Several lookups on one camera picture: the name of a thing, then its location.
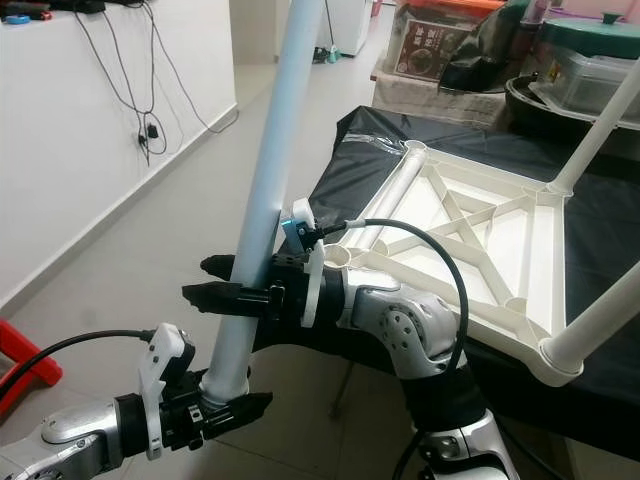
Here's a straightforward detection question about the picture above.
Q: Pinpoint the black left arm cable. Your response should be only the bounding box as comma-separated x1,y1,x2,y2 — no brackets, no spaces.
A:
0,330,156,396

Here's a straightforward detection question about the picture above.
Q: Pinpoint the green round lid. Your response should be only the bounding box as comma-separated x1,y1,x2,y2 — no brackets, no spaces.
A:
540,12,640,59

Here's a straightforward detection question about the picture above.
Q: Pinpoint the beige patterned box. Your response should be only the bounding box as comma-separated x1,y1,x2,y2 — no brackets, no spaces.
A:
370,70,516,126

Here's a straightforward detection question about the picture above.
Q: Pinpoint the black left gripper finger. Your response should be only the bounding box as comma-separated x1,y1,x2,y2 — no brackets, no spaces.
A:
225,392,273,426

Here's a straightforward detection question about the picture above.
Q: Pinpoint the black head mop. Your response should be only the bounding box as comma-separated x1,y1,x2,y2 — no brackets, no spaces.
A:
310,0,346,63

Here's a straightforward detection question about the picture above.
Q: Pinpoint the black wire rack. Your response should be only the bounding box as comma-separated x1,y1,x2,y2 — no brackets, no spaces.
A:
50,0,161,13

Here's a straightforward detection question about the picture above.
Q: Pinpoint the clear plastic storage box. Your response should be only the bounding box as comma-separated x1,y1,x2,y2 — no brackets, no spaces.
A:
545,50,640,116

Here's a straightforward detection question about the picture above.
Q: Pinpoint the orange lid storage box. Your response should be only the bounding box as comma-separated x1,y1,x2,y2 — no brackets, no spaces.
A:
390,0,506,86

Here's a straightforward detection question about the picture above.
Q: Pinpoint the black tablecloth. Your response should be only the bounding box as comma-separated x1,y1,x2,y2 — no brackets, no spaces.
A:
250,105,640,461

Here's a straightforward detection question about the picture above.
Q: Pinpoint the white plastic children table top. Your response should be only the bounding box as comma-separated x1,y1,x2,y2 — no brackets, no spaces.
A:
325,140,586,386

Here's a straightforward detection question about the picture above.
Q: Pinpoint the white appliance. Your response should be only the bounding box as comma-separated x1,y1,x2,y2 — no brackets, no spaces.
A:
325,0,376,56

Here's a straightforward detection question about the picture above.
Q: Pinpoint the black wall cable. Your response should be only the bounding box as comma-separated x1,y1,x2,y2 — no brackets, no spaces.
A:
75,10,241,166

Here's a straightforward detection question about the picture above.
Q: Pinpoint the black round bowl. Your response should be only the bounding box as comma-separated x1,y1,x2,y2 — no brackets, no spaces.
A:
505,75,621,141

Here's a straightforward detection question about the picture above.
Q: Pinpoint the red plastic object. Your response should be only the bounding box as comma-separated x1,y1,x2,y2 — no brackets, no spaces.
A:
0,320,63,416

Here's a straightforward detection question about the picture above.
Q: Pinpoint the grey metal table frame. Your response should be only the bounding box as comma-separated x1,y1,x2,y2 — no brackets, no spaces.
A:
330,360,361,421

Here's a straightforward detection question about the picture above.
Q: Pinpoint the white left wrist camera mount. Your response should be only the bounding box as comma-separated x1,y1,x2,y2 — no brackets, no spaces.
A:
138,322,196,461

